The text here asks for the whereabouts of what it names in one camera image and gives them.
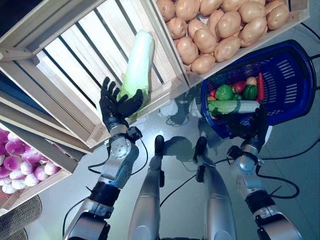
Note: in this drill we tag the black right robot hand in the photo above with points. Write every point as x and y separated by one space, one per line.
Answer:
260 130

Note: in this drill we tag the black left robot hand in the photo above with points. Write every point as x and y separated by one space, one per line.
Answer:
115 110

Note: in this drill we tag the napa cabbage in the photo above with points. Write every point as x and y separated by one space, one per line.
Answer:
232 106
137 62

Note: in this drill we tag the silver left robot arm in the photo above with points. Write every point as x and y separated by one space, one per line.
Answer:
120 160

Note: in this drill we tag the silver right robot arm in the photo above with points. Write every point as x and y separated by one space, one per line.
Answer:
247 167

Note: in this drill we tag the blue plastic shopping basket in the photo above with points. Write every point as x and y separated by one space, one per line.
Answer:
302 82

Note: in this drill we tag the dark green bell pepper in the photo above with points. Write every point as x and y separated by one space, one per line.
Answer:
250 92

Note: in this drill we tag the small green pepper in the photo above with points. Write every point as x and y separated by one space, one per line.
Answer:
236 97

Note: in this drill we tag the red apple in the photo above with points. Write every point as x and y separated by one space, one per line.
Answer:
239 86

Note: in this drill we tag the pale peach onion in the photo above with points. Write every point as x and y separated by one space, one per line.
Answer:
251 80

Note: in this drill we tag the bumpy light green fruit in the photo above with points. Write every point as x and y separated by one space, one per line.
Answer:
224 92

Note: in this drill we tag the black robot left foot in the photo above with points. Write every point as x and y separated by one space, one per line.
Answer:
159 143

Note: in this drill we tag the black robot foot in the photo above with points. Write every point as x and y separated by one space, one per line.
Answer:
200 146
159 143

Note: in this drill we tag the orange fruit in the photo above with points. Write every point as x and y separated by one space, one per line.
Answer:
211 98

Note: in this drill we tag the small red strawberry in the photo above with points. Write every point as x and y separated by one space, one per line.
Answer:
212 93

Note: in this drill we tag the black robot right foot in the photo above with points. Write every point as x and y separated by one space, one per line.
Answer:
200 146

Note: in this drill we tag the wooden cabbage crate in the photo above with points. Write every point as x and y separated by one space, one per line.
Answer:
75 50

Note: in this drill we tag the silver robot right leg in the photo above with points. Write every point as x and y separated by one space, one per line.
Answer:
217 207

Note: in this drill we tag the wooden potato crate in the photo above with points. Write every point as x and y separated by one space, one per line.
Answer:
296 20

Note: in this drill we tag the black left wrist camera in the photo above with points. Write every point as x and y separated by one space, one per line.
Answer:
135 133

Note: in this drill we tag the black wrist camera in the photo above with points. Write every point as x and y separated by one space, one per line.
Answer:
135 133
233 151

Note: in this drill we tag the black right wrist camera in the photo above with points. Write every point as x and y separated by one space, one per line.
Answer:
233 151

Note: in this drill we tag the wooden display shelf frame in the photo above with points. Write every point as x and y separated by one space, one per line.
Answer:
30 112

